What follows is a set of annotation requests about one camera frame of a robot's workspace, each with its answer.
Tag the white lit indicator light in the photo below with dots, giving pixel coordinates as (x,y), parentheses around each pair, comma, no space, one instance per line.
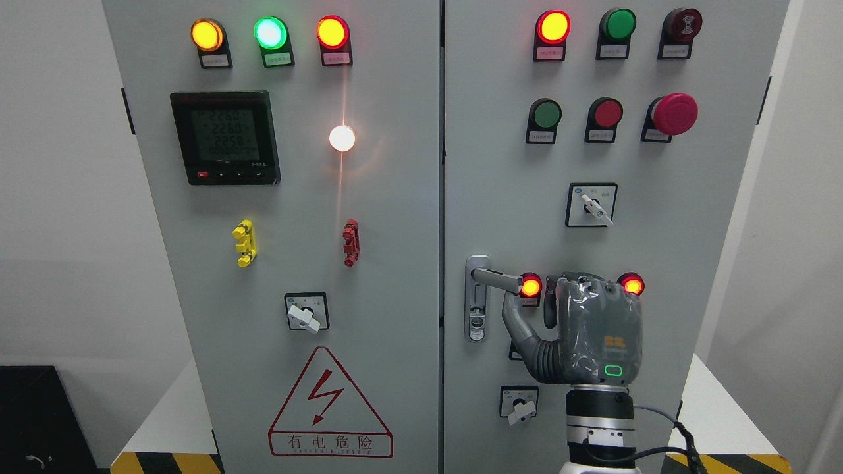
(342,138)

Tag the left door rotary switch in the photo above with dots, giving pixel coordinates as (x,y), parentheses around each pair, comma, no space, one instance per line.
(307,311)

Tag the grey right cabinet door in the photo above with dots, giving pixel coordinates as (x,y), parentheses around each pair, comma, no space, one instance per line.
(508,199)

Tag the red indicator light left door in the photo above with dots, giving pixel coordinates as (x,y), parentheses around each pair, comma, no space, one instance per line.
(333,35)

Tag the white platform with hazard stripes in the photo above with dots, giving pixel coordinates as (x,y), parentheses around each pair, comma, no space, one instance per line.
(176,437)

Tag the red emergency stop button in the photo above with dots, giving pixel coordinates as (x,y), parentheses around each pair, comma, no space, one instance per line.
(668,116)

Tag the grey cabinet door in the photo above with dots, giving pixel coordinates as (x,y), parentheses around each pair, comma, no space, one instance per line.
(383,311)
(508,199)

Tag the red lit light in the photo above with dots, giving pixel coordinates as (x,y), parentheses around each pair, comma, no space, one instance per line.
(632,283)
(551,31)
(531,290)

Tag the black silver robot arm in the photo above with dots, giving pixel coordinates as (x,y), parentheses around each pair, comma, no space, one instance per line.
(600,430)

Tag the green light top right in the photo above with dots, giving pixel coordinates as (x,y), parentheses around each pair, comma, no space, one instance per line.
(615,28)

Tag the black digital power meter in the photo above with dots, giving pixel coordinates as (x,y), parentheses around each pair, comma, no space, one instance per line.
(226,137)

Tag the red lit light lower left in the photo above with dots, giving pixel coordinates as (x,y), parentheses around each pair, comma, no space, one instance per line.
(531,290)

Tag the green push button upper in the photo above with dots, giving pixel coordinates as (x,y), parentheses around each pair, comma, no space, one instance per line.
(543,121)

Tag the dark red buzzer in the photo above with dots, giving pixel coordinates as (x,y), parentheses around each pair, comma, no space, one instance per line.
(679,29)

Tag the black box bottom left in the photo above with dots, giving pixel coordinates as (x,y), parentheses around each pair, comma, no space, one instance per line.
(39,430)

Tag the white lower rotary switch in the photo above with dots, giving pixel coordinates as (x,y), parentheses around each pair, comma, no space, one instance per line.
(518,403)

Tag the yellow indicator light top left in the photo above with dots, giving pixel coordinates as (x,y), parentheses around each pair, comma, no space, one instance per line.
(211,40)

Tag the upper right rotary switch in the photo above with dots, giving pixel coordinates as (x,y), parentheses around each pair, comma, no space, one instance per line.
(591,204)

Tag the red electric hazard sign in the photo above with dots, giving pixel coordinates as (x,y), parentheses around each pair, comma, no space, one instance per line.
(327,415)

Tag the silver door handle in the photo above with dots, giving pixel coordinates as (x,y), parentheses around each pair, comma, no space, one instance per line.
(480,276)

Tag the red lit light lower right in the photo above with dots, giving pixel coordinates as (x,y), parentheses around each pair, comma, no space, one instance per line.
(632,283)

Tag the grey left cabinet door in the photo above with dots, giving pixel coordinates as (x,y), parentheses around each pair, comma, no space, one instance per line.
(383,311)

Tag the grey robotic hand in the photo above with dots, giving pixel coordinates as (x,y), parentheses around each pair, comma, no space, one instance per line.
(599,327)

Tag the red lit light top right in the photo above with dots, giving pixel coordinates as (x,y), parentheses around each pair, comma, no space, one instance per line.
(551,31)

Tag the green lit indicator light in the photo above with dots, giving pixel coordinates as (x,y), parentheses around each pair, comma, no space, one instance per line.
(274,40)

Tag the red push button upper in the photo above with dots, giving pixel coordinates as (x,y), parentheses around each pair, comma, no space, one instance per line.
(603,118)

